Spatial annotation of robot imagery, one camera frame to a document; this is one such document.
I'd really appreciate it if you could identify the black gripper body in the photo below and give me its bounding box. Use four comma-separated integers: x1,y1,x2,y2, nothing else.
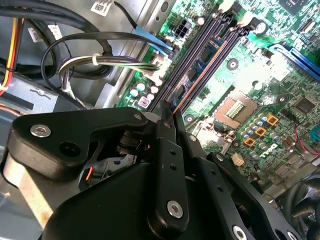
41,161,227,240

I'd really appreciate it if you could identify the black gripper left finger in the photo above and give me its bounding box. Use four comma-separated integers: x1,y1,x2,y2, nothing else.
1,99,190,233

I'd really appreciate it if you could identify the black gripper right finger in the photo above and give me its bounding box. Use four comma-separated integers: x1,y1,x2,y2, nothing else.
173,110,301,240

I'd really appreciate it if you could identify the blue RAM stick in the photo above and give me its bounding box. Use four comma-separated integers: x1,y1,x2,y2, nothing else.
170,34,228,115

